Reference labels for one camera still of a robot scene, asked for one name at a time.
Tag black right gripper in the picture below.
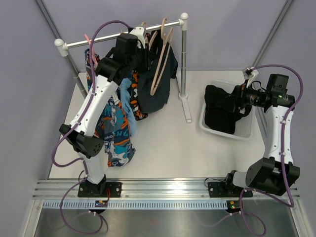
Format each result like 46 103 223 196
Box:
216 79 265 113

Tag beige hanger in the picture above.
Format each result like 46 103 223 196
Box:
150 18 174 96
140 22 158 53

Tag dark navy shorts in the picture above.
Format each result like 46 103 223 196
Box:
138 30 178 114

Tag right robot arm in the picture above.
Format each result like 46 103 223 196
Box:
215 74 300 196

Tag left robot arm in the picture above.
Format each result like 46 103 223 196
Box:
59 27 148 197

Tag light blue shorts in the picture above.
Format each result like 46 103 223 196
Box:
119 78 136 137

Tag pink hanger left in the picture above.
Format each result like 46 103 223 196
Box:
83 34 101 69

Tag orange black camouflage shorts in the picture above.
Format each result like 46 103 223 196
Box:
130 71 148 121

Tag skull print colourful shorts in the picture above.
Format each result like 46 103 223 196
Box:
85 48 137 168

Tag white plastic basket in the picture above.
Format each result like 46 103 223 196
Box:
199 80 255 140

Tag white clothes rack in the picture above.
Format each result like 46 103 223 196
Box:
54 12 193 123

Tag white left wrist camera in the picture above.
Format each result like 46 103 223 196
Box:
129 26 146 48

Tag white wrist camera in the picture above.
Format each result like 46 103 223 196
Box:
129 26 146 48
243 67 259 88

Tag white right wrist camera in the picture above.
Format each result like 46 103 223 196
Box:
243 67 259 88

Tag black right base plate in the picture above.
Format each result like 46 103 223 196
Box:
205 170 246 198

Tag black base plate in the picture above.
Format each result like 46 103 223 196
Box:
78 180 122 198
205 170 246 198

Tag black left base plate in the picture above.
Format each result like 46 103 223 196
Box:
78 180 122 198

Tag aluminium rail front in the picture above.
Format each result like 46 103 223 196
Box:
32 179 301 200

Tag white slotted cable duct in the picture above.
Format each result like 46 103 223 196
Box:
43 199 228 210

